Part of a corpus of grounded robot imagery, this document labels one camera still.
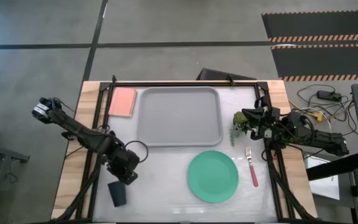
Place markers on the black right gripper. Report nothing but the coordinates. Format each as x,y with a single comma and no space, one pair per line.
267,126

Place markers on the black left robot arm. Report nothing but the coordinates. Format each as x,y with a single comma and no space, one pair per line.
73,127

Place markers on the small potted succulent plant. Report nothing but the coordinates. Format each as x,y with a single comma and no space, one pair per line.
239,124

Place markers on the black power adapter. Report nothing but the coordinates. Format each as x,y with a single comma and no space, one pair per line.
328,95

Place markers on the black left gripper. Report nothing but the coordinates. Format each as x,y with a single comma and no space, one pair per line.
123,163

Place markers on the black hazard-striped floor mat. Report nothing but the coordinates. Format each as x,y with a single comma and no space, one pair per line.
319,25
325,60

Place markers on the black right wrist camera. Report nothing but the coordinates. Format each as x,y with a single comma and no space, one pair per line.
262,102

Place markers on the white glossy table mat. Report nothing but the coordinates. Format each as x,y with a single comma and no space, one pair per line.
166,186

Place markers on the green plastic plate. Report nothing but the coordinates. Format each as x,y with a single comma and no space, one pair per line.
212,176

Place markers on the grey plastic tray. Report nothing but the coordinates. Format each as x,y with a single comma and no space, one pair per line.
179,116

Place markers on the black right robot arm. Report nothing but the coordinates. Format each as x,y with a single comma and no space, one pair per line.
315,138

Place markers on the black aluminium rig frame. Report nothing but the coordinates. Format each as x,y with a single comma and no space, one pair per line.
185,83

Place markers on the dark plastic cup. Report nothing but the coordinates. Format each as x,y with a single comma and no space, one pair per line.
117,193

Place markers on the black box behind table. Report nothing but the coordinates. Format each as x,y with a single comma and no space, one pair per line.
219,74

